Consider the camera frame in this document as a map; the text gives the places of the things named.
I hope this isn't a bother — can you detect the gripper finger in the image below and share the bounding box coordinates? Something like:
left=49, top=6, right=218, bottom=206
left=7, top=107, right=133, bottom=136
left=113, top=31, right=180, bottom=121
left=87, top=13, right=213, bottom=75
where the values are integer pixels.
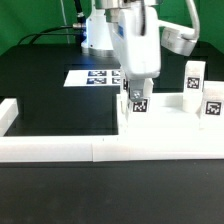
left=129, top=79, right=144, bottom=102

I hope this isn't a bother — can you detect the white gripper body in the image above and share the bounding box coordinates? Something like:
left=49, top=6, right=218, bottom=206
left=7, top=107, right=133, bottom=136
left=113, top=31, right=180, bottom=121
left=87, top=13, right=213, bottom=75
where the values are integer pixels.
left=106, top=6, right=161, bottom=80

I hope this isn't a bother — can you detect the white square tabletop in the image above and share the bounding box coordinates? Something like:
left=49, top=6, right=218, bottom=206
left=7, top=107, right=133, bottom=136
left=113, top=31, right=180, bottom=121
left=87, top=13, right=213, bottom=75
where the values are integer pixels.
left=117, top=93, right=224, bottom=137

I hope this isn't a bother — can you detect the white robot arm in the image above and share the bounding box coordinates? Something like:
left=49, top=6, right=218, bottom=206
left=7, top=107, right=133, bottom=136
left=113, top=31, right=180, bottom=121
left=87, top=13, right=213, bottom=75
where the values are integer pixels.
left=81, top=0, right=161, bottom=101

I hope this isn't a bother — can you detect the white sheet with AprilTags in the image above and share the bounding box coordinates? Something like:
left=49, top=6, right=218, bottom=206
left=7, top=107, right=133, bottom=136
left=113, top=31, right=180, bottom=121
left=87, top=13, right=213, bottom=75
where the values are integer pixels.
left=64, top=69, right=120, bottom=87

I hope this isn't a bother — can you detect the white U-shaped obstacle fence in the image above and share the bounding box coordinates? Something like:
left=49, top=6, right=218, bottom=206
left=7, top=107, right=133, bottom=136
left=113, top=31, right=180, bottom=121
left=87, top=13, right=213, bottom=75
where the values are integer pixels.
left=0, top=98, right=224, bottom=163

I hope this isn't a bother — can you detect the black cable bundle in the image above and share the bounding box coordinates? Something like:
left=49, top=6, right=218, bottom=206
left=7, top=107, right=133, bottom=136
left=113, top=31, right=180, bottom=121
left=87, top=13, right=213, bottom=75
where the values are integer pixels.
left=17, top=0, right=88, bottom=46

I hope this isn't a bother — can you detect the white camera cable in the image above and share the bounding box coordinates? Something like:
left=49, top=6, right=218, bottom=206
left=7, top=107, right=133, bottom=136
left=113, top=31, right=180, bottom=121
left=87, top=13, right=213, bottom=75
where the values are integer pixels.
left=157, top=0, right=202, bottom=41

